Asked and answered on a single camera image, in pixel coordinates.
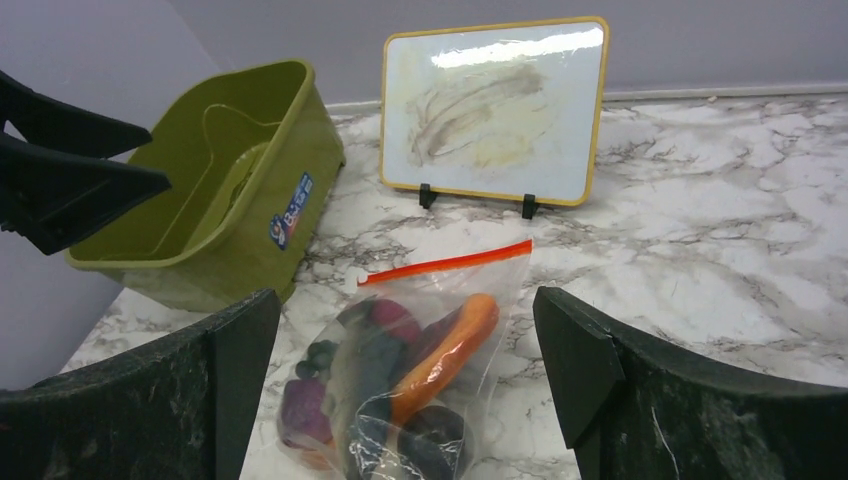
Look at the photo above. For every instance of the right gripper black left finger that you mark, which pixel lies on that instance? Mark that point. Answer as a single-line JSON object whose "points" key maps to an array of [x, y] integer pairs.
{"points": [[179, 407]]}

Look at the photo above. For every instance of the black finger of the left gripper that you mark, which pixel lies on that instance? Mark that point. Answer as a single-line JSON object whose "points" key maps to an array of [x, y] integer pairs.
{"points": [[53, 124], [56, 200]]}

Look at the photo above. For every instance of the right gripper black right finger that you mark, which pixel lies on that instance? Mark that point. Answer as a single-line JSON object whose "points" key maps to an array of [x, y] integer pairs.
{"points": [[631, 405]]}

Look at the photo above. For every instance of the pink purple toy onion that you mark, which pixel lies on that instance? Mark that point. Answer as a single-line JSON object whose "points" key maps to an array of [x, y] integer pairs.
{"points": [[302, 421]]}

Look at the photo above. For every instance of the orange toy carrot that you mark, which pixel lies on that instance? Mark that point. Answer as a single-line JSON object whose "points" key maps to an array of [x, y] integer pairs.
{"points": [[475, 322]]}

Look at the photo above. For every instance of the grey toy fish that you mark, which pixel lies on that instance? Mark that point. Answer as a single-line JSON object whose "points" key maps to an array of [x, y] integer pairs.
{"points": [[358, 396]]}

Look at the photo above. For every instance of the olive green plastic bin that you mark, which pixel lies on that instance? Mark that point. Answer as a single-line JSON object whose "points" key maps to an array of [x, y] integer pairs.
{"points": [[251, 156]]}

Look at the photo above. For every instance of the clear zip bag orange zipper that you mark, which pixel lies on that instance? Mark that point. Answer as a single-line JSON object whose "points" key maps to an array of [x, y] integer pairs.
{"points": [[430, 291]]}

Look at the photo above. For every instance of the dark purple toy fruit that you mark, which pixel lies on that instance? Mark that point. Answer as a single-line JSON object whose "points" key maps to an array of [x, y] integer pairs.
{"points": [[436, 443]]}

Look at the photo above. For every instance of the small magenta toy piece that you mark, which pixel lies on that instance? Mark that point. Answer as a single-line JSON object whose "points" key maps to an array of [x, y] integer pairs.
{"points": [[394, 319]]}

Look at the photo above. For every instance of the black toy grape bunch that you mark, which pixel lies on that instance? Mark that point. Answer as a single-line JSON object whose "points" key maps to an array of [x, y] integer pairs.
{"points": [[317, 361]]}

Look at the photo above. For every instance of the framed painting on stand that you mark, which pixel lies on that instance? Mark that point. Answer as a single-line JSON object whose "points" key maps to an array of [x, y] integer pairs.
{"points": [[508, 111]]}

